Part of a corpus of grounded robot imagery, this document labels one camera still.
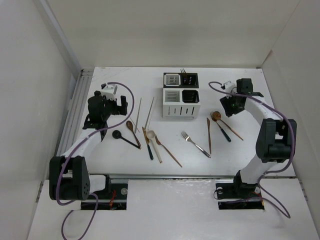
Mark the white front utensil holder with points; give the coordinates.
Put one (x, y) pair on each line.
(181, 103)

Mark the gold fork dark handle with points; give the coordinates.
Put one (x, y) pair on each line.
(222, 130)

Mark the black spoon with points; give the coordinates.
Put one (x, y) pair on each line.
(116, 134)

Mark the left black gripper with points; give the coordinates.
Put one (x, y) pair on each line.
(118, 110)

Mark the black rear utensil holder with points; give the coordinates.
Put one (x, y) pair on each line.
(180, 80)

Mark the gold knife dark handle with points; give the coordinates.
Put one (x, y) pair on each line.
(147, 143)

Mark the copper knife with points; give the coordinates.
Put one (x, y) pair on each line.
(209, 135)

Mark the rose gold fork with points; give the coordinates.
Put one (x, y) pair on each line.
(160, 144)

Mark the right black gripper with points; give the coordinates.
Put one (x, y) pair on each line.
(228, 110)

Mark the silver metal chopstick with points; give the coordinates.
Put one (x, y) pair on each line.
(138, 115)
(149, 113)

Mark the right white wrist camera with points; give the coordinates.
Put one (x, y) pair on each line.
(229, 87)

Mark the white plastic chopstick right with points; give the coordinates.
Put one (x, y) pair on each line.
(150, 118)

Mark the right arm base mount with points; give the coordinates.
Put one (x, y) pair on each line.
(232, 197)

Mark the aluminium front rail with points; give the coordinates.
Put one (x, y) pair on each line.
(158, 177)

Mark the silver fork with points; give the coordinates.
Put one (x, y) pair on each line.
(188, 139)

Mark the white ceramic soup spoon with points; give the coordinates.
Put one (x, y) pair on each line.
(152, 136)

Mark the aluminium frame rail left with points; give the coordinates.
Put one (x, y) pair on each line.
(74, 111)

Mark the silver metal chopstick right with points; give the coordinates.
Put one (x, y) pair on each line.
(149, 113)

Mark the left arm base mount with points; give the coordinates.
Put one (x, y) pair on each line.
(111, 193)

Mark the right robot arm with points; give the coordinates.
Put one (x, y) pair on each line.
(275, 141)

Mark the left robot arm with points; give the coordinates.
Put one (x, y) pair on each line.
(69, 178)

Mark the silver metal chopstick left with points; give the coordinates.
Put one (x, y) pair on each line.
(138, 115)

